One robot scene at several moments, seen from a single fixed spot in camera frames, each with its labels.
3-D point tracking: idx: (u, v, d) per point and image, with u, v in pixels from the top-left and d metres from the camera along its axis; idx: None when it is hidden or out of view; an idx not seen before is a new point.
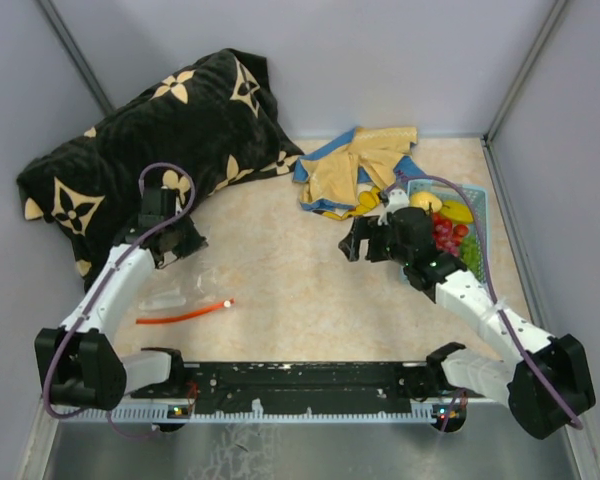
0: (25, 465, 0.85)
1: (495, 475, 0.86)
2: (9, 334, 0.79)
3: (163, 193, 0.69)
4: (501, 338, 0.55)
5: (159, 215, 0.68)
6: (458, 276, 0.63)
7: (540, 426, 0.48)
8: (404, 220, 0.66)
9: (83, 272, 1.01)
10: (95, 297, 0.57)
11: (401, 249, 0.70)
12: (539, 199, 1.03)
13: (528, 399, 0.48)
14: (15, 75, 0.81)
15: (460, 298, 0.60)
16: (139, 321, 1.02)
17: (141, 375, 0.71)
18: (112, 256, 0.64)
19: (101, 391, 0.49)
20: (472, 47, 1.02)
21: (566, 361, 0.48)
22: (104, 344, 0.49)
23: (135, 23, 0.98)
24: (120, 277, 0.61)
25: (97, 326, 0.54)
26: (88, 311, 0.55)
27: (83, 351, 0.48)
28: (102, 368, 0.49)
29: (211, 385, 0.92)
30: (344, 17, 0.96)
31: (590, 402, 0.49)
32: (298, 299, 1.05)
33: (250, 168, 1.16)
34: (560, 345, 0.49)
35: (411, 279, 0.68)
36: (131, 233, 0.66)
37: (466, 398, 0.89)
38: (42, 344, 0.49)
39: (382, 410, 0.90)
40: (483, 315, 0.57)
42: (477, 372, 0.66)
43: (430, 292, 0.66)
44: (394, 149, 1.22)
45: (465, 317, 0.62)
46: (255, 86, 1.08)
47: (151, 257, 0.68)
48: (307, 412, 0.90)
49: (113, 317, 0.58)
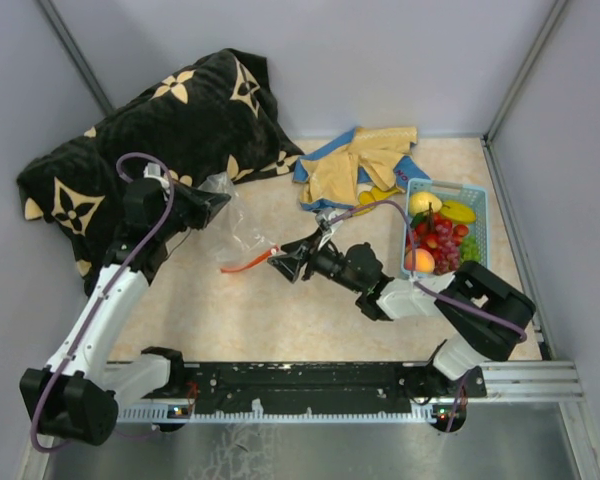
0: (25, 465, 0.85)
1: (494, 474, 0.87)
2: (9, 333, 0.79)
3: (143, 205, 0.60)
4: (426, 299, 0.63)
5: (147, 226, 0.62)
6: (388, 285, 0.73)
7: (497, 346, 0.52)
8: (362, 268, 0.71)
9: (83, 272, 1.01)
10: (82, 333, 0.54)
11: (349, 281, 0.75)
12: (539, 198, 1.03)
13: (472, 329, 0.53)
14: (15, 74, 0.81)
15: (392, 297, 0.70)
16: (223, 269, 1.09)
17: (139, 384, 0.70)
18: (101, 279, 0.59)
19: (89, 428, 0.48)
20: (473, 47, 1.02)
21: (477, 282, 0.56)
22: (91, 385, 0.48)
23: (135, 23, 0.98)
24: (109, 308, 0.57)
25: (82, 368, 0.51)
26: (73, 351, 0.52)
27: (70, 393, 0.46)
28: (88, 407, 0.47)
29: (211, 385, 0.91)
30: (344, 17, 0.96)
31: (520, 301, 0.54)
32: (299, 299, 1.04)
33: (250, 168, 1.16)
34: (464, 273, 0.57)
35: (363, 308, 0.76)
36: (123, 248, 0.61)
37: (465, 398, 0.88)
38: (27, 384, 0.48)
39: (382, 410, 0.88)
40: (409, 295, 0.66)
42: (454, 346, 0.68)
43: (383, 317, 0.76)
44: (394, 149, 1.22)
45: (411, 311, 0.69)
46: (255, 86, 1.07)
47: (144, 276, 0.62)
48: (307, 412, 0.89)
49: (104, 350, 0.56)
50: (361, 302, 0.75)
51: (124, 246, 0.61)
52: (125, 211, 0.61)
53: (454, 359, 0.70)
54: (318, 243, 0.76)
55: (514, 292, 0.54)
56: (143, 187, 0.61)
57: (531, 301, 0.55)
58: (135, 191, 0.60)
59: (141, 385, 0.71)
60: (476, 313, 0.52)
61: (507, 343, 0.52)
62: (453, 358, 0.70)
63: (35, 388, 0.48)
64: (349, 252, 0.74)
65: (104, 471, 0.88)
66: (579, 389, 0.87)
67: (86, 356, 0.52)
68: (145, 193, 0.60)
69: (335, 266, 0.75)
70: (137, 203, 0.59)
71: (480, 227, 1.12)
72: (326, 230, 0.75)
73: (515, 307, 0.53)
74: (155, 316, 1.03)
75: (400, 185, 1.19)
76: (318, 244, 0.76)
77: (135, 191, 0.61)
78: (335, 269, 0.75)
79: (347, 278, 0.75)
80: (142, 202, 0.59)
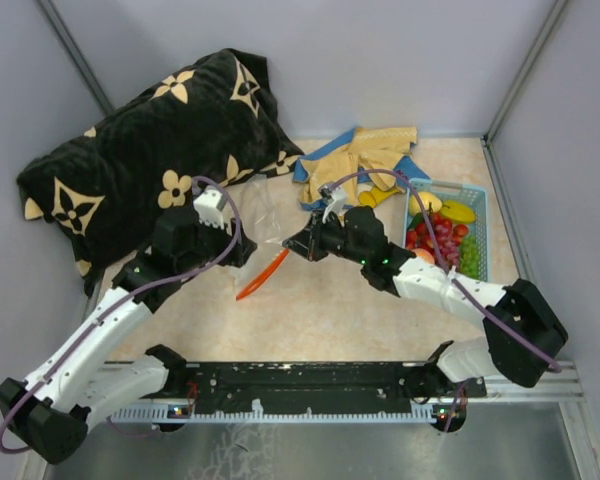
0: (25, 465, 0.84)
1: (493, 474, 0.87)
2: (8, 332, 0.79)
3: (172, 234, 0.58)
4: (462, 303, 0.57)
5: (169, 256, 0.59)
6: (408, 264, 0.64)
7: (528, 374, 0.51)
8: (357, 226, 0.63)
9: (83, 272, 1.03)
10: (66, 356, 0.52)
11: (354, 251, 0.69)
12: (540, 198, 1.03)
13: (509, 352, 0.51)
14: (14, 73, 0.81)
15: (417, 283, 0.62)
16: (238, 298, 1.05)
17: (129, 393, 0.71)
18: (105, 302, 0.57)
19: (49, 451, 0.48)
20: (473, 46, 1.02)
21: (527, 305, 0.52)
22: (56, 416, 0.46)
23: (134, 23, 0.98)
24: (99, 336, 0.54)
25: (52, 396, 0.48)
26: (50, 374, 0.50)
27: (35, 420, 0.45)
28: (47, 437, 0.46)
29: (211, 385, 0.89)
30: (344, 17, 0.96)
31: (562, 339, 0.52)
32: (298, 299, 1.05)
33: (250, 168, 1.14)
34: (516, 292, 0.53)
35: (369, 279, 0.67)
36: (137, 270, 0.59)
37: (466, 398, 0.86)
38: (1, 395, 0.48)
39: (382, 410, 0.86)
40: (441, 291, 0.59)
42: (465, 354, 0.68)
43: (390, 289, 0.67)
44: (394, 149, 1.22)
45: (429, 299, 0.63)
46: (255, 86, 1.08)
47: (147, 307, 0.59)
48: (307, 412, 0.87)
49: (85, 376, 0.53)
50: (366, 271, 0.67)
51: (137, 270, 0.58)
52: (155, 235, 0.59)
53: (462, 366, 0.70)
54: (326, 214, 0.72)
55: (556, 324, 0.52)
56: (177, 215, 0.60)
57: (566, 334, 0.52)
58: (170, 218, 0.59)
59: (130, 393, 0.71)
60: (526, 346, 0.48)
61: (539, 375, 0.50)
62: (461, 363, 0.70)
63: (8, 400, 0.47)
64: (346, 213, 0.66)
65: (105, 471, 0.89)
66: (579, 389, 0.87)
67: (60, 384, 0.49)
68: (177, 222, 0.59)
69: (341, 238, 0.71)
70: (165, 230, 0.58)
71: (480, 227, 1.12)
72: (328, 199, 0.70)
73: (554, 340, 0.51)
74: (155, 316, 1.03)
75: (400, 185, 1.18)
76: (323, 216, 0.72)
77: (170, 217, 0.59)
78: (341, 240, 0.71)
79: (353, 249, 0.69)
80: (171, 231, 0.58)
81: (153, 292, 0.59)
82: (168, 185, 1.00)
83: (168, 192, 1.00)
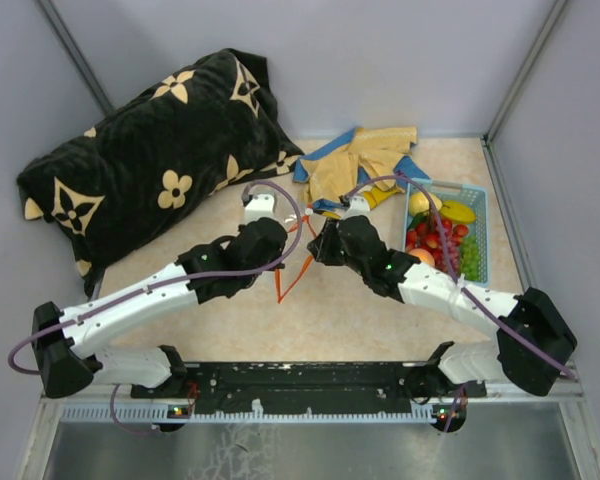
0: (25, 465, 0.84)
1: (492, 474, 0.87)
2: (8, 332, 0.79)
3: (258, 241, 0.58)
4: (473, 312, 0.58)
5: (241, 259, 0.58)
6: (415, 269, 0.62)
7: (541, 384, 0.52)
8: (352, 233, 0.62)
9: (83, 272, 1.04)
10: (104, 307, 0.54)
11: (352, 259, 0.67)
12: (540, 198, 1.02)
13: (521, 362, 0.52)
14: (14, 72, 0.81)
15: (424, 290, 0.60)
16: (240, 305, 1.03)
17: (130, 377, 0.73)
18: (162, 274, 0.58)
19: (51, 386, 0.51)
20: (474, 46, 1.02)
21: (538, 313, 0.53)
22: (69, 360, 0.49)
23: (135, 23, 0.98)
24: (139, 303, 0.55)
25: (75, 338, 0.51)
26: (84, 318, 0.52)
27: (52, 353, 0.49)
28: (54, 375, 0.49)
29: (211, 385, 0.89)
30: (345, 17, 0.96)
31: (572, 346, 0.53)
32: (299, 300, 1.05)
33: (250, 168, 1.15)
34: (528, 301, 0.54)
35: (371, 286, 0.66)
36: (203, 258, 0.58)
37: (465, 398, 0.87)
38: (38, 316, 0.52)
39: (382, 410, 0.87)
40: (451, 300, 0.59)
42: (470, 358, 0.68)
43: (395, 296, 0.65)
44: (395, 149, 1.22)
45: (435, 306, 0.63)
46: (255, 86, 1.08)
47: (194, 296, 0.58)
48: (307, 412, 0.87)
49: (114, 332, 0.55)
50: (366, 279, 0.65)
51: (205, 257, 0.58)
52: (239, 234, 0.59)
53: (465, 368, 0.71)
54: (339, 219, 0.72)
55: (566, 331, 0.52)
56: (270, 227, 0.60)
57: (575, 340, 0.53)
58: (263, 226, 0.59)
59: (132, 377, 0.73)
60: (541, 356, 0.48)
61: (550, 382, 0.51)
62: (464, 366, 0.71)
63: (40, 323, 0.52)
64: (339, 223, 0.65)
65: (104, 471, 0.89)
66: (579, 389, 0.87)
67: (86, 332, 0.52)
68: (268, 233, 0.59)
69: None
70: (253, 235, 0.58)
71: (479, 226, 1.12)
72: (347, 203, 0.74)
73: (563, 348, 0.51)
74: None
75: (400, 185, 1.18)
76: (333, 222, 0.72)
77: (262, 226, 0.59)
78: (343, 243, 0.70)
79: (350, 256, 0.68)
80: (259, 238, 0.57)
81: (208, 284, 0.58)
82: (168, 185, 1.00)
83: (168, 192, 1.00)
